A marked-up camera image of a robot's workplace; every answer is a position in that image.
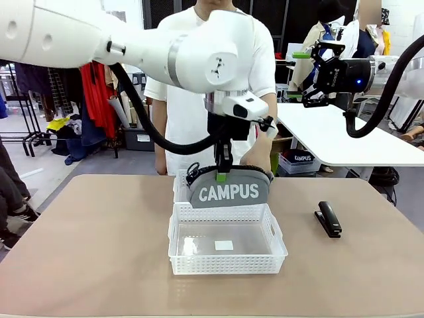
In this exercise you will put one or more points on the white perforated plastic basket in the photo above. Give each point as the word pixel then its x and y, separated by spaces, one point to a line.
pixel 180 192
pixel 225 265

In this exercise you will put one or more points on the person's right forearm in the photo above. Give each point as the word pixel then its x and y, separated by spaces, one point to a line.
pixel 159 112

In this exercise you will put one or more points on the black white-striped sneaker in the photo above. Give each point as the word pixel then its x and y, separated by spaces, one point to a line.
pixel 10 240
pixel 24 215

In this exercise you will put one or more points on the black bag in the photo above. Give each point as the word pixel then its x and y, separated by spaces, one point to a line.
pixel 384 175

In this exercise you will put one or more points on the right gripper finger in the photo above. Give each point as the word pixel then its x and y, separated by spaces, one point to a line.
pixel 295 96
pixel 301 55

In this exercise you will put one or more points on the white coat navy mannequin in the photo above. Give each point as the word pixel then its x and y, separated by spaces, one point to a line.
pixel 352 36

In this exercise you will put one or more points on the blue cloth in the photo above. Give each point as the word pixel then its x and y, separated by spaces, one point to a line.
pixel 2 109

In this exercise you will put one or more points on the dark jacket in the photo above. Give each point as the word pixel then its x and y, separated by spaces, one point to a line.
pixel 30 79

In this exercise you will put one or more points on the white basket with caps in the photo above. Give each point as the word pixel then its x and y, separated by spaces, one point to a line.
pixel 299 165

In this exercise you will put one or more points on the black stool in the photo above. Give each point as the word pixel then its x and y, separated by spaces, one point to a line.
pixel 137 79

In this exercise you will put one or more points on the person's right hand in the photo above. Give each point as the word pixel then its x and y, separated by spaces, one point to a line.
pixel 161 167

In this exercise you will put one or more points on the yellow garment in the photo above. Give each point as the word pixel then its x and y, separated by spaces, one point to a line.
pixel 386 43

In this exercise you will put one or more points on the person's neck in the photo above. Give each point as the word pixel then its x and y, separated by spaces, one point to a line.
pixel 215 5

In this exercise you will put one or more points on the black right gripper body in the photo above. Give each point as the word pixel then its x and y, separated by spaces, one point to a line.
pixel 351 76

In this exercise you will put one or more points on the grey CAMPUS pouch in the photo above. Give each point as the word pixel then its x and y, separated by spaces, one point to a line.
pixel 228 192

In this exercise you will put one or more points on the yellow cloth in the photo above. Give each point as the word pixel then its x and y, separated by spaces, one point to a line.
pixel 59 123

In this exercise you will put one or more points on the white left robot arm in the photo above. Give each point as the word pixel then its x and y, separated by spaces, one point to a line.
pixel 149 43

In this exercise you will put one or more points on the dark clothes pile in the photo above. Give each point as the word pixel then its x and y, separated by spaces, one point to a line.
pixel 89 139

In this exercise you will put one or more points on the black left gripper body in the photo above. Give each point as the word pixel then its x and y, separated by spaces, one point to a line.
pixel 222 129

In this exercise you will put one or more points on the beige trench coat mannequin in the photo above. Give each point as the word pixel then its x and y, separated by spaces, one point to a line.
pixel 299 73

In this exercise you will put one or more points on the seated person's dark trousers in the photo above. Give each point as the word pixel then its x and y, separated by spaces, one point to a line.
pixel 10 172

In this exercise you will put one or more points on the beige paper roll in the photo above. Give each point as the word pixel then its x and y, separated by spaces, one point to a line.
pixel 123 97

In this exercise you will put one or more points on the grey storage box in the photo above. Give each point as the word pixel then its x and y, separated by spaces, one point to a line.
pixel 139 140

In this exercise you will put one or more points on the person in white t-shirt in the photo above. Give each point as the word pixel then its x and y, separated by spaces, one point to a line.
pixel 185 119

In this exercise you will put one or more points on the grey paper roll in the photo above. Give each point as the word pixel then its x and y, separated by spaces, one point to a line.
pixel 121 114

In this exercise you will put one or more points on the brown cardboard box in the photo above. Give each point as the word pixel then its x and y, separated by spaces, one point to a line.
pixel 283 144

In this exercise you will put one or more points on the black stapler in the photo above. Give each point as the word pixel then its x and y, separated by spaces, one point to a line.
pixel 331 222

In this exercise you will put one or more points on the black clothes rack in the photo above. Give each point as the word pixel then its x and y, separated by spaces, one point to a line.
pixel 30 142

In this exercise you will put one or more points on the red dress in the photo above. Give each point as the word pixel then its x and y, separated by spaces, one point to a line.
pixel 96 99

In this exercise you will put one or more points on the black plaid garment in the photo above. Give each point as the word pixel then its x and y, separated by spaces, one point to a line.
pixel 59 92

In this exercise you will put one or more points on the mannequin hand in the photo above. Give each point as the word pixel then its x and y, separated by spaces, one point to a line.
pixel 414 132

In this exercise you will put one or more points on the white table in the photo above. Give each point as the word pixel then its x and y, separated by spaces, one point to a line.
pixel 331 139

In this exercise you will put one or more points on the person's left hand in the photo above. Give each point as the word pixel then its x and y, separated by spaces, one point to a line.
pixel 258 157

